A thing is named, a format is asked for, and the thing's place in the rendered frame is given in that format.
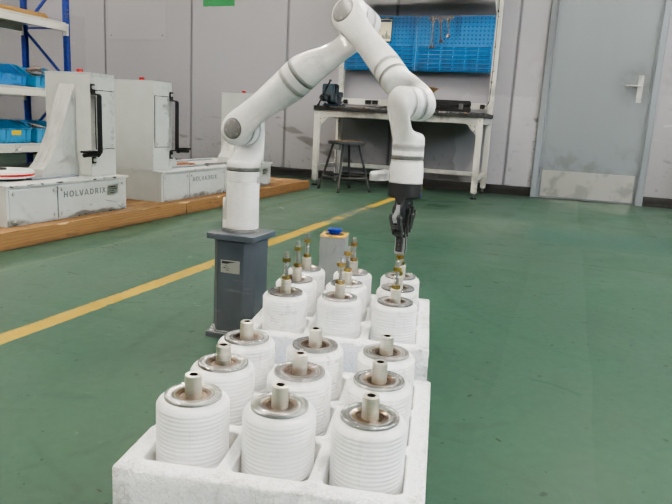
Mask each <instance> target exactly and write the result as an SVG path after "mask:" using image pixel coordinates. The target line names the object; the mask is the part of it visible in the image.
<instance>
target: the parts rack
mask: <svg viewBox="0 0 672 504"><path fill-rule="evenodd" d="M45 1H46V0H42V1H41V3H40V4H39V5H38V7H37V8H36V9H35V12H38V11H39V9H40V8H41V7H42V5H43V4H44V3H45ZM19 2H20V8H22V9H26V10H27V0H19ZM28 25H36V26H41V27H28ZM0 27H1V28H7V29H12V30H17V31H20V35H21V47H22V67H29V44H28V37H29V38H30V39H31V40H32V42H33V43H34V44H35V45H36V46H37V48H38V49H39V50H40V51H41V52H42V53H43V55H44V56H45V57H46V58H47V59H48V61H49V62H50V63H51V64H52V65H53V67H54V68H55V69H56V70H57V71H60V69H59V68H58V67H57V66H56V65H55V63H54V62H53V61H52V60H51V59H50V57H49V56H48V55H47V54H46V53H45V51H44V50H43V49H42V48H41V47H40V45H39V44H38V43H37V42H36V41H35V40H34V38H33V37H32V36H31V35H30V34H29V32H28V29H56V30H61V31H63V54H64V71H67V72H71V50H70V17H69V0H62V22H60V21H56V20H51V19H47V18H42V17H38V16H33V15H29V14H24V13H20V12H15V11H10V10H6V9H1V8H0ZM0 95H13V96H23V100H24V113H25V120H32V114H31V96H41V97H46V92H45V88H38V87H26V86H15V85H4V84H0ZM40 145H41V143H13V144H0V153H20V152H26V158H27V163H26V164H32V162H33V152H38V150H39V148H40Z"/></svg>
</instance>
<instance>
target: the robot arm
mask: <svg viewBox="0 0 672 504"><path fill-rule="evenodd" d="M331 20H332V24H333V26H334V28H335V29H336V30H337V31H338V32H339V33H340V35H339V36H338V37H337V38H336V39H334V40H333V41H332V42H330V43H328V44H326V45H324V46H322V47H319V48H315V49H312V50H308V51H305V52H302V53H300V54H297V55H295V56H294V57H292V58H291V59H290V60H289V61H288V62H287V63H286V64H284V65H283V66H282V67H281V68H280V69H279V70H278V71H277V72H276V73H275V74H274V75H273V76H272V77H271V78H270V79H269V80H268V81H267V82H266V83H265V84H264V85H263V86H262V87H261V88H260V89H259V90H258V91H257V92H256V93H255V94H254V95H252V96H251V97H250V98H249V99H247V100H246V101H245V102H243V103H242V104H241V105H239V106H238V107H237V108H235V109H234V110H233V111H231V112H230V113H229V114H228V115H227V116H226V117H225V118H224V120H223V122H222V126H221V134H222V137H223V139H224V140H225V141H226V142H227V143H229V144H232V145H235V151H234V153H233V155H232V156H231V157H230V158H229V159H228V160H227V166H226V169H227V170H226V197H224V198H223V223H222V231H225V232H228V233H233V234H255V233H258V227H259V190H260V165H261V163H262V160H263V155H264V142H265V127H264V123H263V122H264V121H265V120H266V119H267V118H269V117H270V116H272V115H273V114H275V113H277V112H279V111H281V110H283V109H285V108H287V107H289V106H291V105H292V104H294V103H296V102H297V101H299V100H300V99H301V98H303V97H304V96H305V95H306V94H307V93H308V92H309V91H311V90H312V89H313V88H314V87H315V86H316V85H317V84H318V83H319V82H320V81H321V80H322V79H323V78H325V77H326V76H327V75H328V74H329V73H331V72H332V71H333V70H334V69H335V68H336V67H338V66H339V65H340V64H341V63H343V62H344V61H345V60H347V59H348V58H350V57H351V56H352V55H354V54H355V53H356V52H358V53H359V54H360V56H361V57H362V59H363V60H364V62H365V63H366V65H367V66H368V68H369V69H370V71H371V72H372V74H373V76H374V77H375V79H376V80H377V82H378V83H379V85H380V86H381V88H382V89H383V90H384V92H386V93H387V94H389V97H388V101H387V111H388V116H389V122H390V127H391V133H392V139H393V143H392V156H391V158H392V159H391V164H390V169H389V170H385V169H383V170H376V171H371V172H370V173H369V180H371V181H387V180H389V182H388V196H389V197H391V198H395V203H394V206H393V209H392V213H393V214H390V215H389V221H390V226H391V231H392V235H394V236H395V248H394V253H395V254H401V255H402V254H404V253H406V246H407V237H408V235H409V233H410V232H411V229H412V226H413V222H414V218H415V215H416V210H415V209H414V206H413V200H415V199H420V198H421V196H422V185H423V172H424V168H423V159H424V146H425V138H424V136H423V134H421V133H419V132H416V131H414V130H413V129H412V126H411V122H410V120H416V121H423V120H427V119H429V118H430V117H431V116H432V115H433V114H434V112H435V108H436V100H435V97H434V94H433V92H432V91H431V89H430V88H429V87H428V86H427V85H426V84H425V83H424V82H422V81H421V80H420V79H419V78H418V77H416V76H415V75H414V74H412V73H411V72H410V71H409V70H408V69H407V67H406V66H405V64H404V63H403V62H402V60H401V59H400V57H399V56H398V55H397V54H396V53H395V51H394V50H393V49H392V48H391V47H390V46H389V45H388V44H387V43H386V42H385V40H384V39H383V38H382V37H381V36H380V35H379V34H378V32H379V29H380V26H381V19H380V17H379V15H378V14H377V13H376V12H375V11H374V10H373V9H372V8H371V7H369V6H368V5H367V4H366V3H365V2H364V1H363V0H339V1H338V2H337V3H336V4H335V6H334V7H333V10H332V13H331ZM406 236H407V237H406Z"/></svg>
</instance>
